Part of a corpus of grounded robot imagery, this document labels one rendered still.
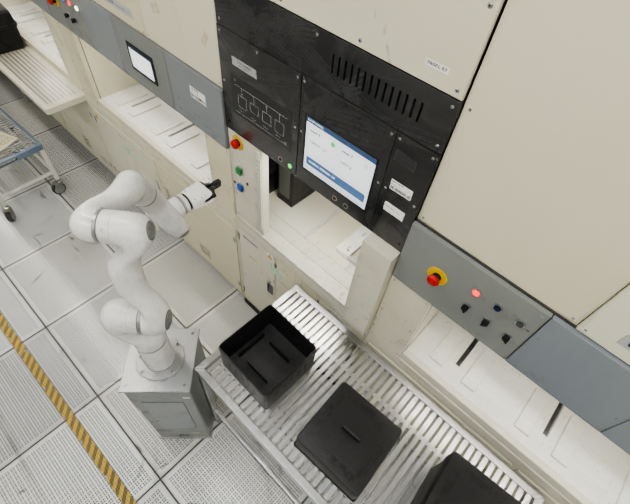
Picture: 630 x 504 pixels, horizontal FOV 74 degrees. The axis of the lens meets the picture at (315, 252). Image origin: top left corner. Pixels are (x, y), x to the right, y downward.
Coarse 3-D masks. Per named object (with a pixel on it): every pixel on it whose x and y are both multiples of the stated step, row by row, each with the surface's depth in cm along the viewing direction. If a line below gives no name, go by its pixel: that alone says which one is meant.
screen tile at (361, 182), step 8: (344, 152) 128; (344, 160) 130; (352, 160) 127; (360, 160) 125; (344, 168) 132; (360, 168) 127; (344, 176) 134; (352, 176) 131; (360, 176) 129; (368, 176) 126; (360, 184) 131
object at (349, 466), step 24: (336, 408) 157; (360, 408) 158; (312, 432) 151; (336, 432) 152; (360, 432) 153; (384, 432) 153; (312, 456) 149; (336, 456) 147; (360, 456) 148; (384, 456) 148; (336, 480) 146; (360, 480) 143
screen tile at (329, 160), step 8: (312, 128) 132; (312, 136) 134; (320, 136) 131; (320, 144) 133; (328, 144) 131; (336, 144) 128; (312, 152) 139; (320, 152) 136; (328, 152) 133; (336, 152) 130; (320, 160) 138; (328, 160) 135
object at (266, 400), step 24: (264, 312) 174; (240, 336) 171; (264, 336) 182; (288, 336) 179; (240, 360) 175; (264, 360) 176; (288, 360) 174; (312, 360) 170; (264, 384) 170; (288, 384) 165; (264, 408) 163
